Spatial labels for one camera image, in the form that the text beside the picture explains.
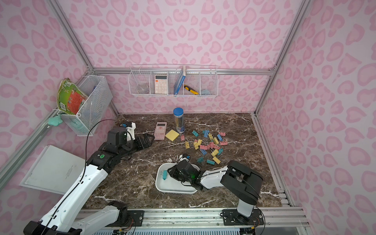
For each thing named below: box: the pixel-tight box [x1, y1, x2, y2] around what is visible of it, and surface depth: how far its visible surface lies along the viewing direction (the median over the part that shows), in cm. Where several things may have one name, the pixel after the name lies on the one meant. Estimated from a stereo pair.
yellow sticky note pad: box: [164, 129, 180, 142], surface depth 109 cm
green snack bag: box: [56, 77, 89, 115], surface depth 73 cm
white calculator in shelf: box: [154, 74, 168, 94], surface depth 97 cm
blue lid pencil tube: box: [172, 107, 186, 134], surface depth 98 cm
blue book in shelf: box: [173, 65, 187, 95], surface depth 90 cm
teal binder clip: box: [162, 169, 168, 181], surface depth 87 cm
